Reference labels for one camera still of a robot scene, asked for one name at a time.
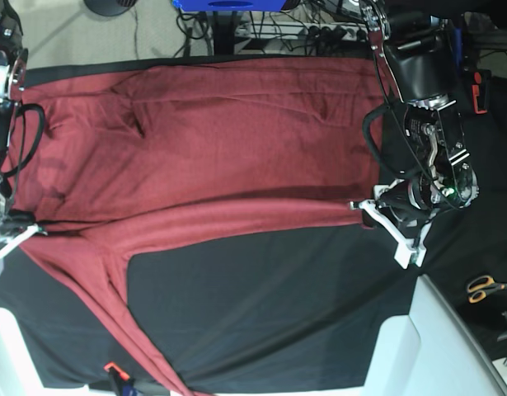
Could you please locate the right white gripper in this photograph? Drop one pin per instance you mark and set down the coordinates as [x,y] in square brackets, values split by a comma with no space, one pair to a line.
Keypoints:
[9,243]

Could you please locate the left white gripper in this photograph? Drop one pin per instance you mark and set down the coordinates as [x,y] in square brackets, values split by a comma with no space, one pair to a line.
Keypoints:
[395,209]

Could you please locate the red long-sleeve T-shirt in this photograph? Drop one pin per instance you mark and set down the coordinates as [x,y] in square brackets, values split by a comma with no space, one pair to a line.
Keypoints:
[170,156]

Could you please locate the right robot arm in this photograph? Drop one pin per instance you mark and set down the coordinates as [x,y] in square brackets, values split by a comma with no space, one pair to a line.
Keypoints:
[16,226]

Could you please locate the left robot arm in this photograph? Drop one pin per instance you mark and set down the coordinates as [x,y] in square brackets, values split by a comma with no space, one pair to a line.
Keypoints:
[413,50]

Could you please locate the black table cloth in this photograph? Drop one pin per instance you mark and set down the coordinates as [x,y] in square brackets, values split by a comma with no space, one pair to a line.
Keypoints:
[278,311]

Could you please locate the orange and black clamp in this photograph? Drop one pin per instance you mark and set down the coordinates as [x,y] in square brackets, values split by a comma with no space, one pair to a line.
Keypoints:
[480,88]

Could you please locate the white power strip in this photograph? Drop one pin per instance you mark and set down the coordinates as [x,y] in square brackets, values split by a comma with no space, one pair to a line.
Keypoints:
[337,33]

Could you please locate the orange and blue clamp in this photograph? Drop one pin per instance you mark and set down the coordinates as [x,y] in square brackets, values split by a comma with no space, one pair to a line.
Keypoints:
[121,383]

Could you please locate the black round base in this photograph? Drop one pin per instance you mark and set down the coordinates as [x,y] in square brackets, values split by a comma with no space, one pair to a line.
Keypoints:
[109,8]

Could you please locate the blue plastic box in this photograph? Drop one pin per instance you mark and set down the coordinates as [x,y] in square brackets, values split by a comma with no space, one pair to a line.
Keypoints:
[229,5]

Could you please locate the yellow-handled scissors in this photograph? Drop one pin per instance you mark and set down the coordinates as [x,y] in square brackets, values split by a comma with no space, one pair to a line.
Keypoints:
[483,286]

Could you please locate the black stand post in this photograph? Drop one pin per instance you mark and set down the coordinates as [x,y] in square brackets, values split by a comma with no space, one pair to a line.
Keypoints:
[223,27]

